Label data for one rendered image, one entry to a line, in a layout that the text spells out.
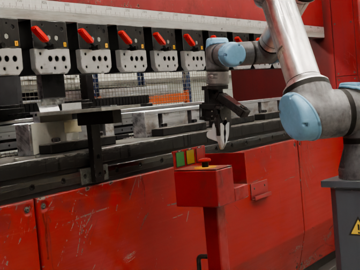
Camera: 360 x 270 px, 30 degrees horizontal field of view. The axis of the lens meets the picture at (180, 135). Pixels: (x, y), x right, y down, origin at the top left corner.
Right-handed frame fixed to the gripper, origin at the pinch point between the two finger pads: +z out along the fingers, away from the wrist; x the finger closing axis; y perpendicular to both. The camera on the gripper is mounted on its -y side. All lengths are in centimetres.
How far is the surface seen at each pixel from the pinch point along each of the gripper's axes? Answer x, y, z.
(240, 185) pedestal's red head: -1.4, -5.3, 12.9
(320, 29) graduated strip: -174, 33, -46
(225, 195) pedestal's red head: 10.8, -6.4, 14.2
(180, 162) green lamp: 11.6, 9.7, 4.6
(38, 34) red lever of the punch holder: 47, 36, -36
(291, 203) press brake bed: -96, 18, 39
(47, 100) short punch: 38, 42, -16
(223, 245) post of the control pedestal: 5.8, -2.7, 31.8
